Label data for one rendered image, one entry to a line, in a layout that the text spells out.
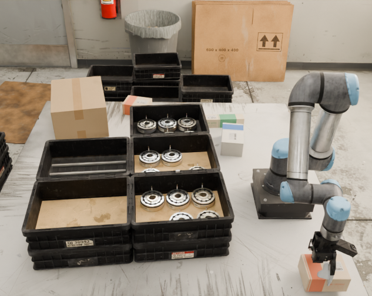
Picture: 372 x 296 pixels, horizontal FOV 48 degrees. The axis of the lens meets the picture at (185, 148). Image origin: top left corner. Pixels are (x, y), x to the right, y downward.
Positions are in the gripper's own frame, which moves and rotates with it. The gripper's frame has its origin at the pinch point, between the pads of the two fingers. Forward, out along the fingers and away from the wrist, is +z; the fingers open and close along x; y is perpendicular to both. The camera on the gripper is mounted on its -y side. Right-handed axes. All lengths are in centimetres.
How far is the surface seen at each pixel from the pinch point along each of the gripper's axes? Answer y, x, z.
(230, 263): 35.0, -8.7, 7.0
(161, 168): 64, -55, -6
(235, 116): 21, -115, 1
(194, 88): 42, -203, 28
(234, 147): 25, -83, 1
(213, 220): 42.9, -11.0, -15.8
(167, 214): 61, -24, -6
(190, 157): 50, -64, -6
